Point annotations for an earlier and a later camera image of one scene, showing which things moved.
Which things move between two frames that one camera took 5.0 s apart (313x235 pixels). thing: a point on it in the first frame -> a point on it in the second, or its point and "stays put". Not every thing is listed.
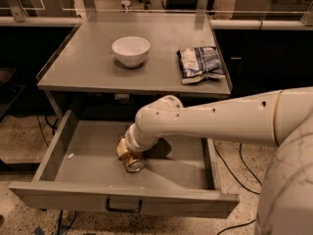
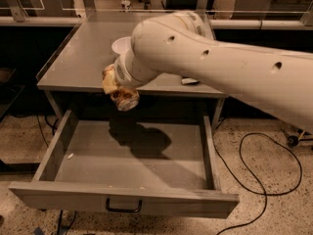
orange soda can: (133, 161) -> (125, 98)
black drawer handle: (122, 211) stays put
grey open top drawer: (82, 171) stays put
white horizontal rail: (215, 23) stays put
